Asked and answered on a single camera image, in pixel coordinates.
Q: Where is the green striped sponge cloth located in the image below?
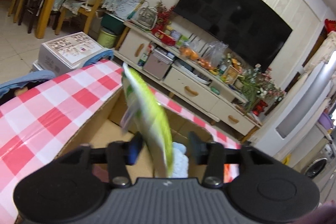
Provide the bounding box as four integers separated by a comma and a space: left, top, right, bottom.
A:
121, 63, 174, 178

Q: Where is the light blue fluffy towel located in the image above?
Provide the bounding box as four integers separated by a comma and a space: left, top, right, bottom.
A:
171, 142, 189, 178

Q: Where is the cardboard box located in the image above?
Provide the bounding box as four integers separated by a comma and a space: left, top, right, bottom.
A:
15, 87, 237, 224

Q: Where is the orange white plastic package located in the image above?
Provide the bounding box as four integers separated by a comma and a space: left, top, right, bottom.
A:
223, 164, 239, 184

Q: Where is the cream TV cabinet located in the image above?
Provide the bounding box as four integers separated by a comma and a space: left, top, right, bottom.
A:
115, 22, 262, 139

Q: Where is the small framed picture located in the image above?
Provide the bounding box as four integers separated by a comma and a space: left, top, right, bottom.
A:
223, 65, 240, 85

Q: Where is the potted flower plant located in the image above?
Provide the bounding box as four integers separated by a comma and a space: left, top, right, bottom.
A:
238, 64, 286, 113

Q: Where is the pink small appliance box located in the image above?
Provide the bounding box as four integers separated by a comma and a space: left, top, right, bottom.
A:
143, 48, 175, 80

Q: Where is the bag of oranges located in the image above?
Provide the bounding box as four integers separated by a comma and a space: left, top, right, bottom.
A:
179, 41, 228, 71

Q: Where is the red white checkered tablecloth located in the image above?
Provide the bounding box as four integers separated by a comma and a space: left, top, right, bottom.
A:
1, 61, 239, 223

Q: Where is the white floor air conditioner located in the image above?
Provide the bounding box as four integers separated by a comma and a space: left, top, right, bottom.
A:
249, 51, 335, 156

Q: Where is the green waste bin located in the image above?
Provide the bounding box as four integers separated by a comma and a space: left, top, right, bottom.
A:
97, 27, 117, 48

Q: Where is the red gift box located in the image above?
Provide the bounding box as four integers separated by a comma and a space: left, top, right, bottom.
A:
152, 29, 176, 47

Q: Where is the front load washing machine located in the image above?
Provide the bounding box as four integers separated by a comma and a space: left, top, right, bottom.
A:
301, 143, 335, 180

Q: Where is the white printed storage box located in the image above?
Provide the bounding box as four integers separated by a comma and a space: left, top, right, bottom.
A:
32, 32, 106, 76

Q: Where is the purple plastic basin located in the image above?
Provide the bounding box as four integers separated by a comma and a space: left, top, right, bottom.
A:
318, 113, 334, 130

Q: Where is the red berry bouquet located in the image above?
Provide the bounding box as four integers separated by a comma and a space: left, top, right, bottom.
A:
155, 0, 175, 31

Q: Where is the black flat screen television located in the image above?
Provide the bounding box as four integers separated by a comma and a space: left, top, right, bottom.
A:
174, 0, 292, 71

